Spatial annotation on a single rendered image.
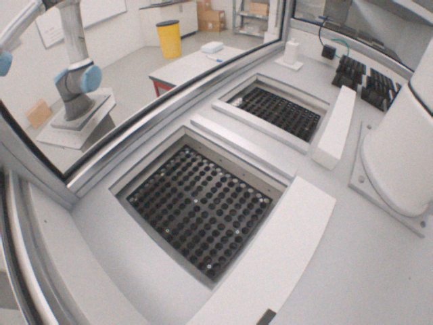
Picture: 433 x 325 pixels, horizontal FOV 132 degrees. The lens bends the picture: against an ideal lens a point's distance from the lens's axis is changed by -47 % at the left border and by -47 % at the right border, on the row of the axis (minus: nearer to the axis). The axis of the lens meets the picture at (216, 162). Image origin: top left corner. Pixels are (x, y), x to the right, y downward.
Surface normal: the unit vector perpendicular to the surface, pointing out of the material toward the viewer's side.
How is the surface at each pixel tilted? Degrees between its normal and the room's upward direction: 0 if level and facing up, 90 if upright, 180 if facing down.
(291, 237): 0
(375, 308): 0
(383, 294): 0
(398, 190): 90
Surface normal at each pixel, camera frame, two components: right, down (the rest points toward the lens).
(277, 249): -0.03, -0.59
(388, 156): -1.00, 0.06
